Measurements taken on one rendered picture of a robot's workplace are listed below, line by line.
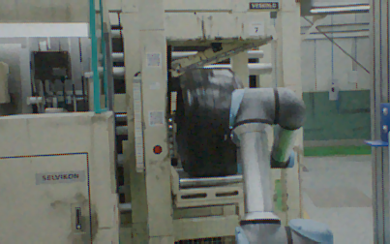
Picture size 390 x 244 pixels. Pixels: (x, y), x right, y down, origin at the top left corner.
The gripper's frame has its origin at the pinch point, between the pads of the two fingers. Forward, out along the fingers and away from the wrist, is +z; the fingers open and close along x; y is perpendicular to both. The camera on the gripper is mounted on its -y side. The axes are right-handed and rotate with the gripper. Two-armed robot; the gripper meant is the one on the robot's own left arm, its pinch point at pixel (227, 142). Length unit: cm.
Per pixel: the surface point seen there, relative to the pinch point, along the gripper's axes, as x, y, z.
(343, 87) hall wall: -503, 139, 814
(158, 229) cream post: 33, -42, 26
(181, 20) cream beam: 13, 70, 39
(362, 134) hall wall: -542, 18, 811
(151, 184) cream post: 35.3, -18.5, 23.3
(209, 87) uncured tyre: 6.7, 26.5, 3.3
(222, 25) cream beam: -10, 67, 39
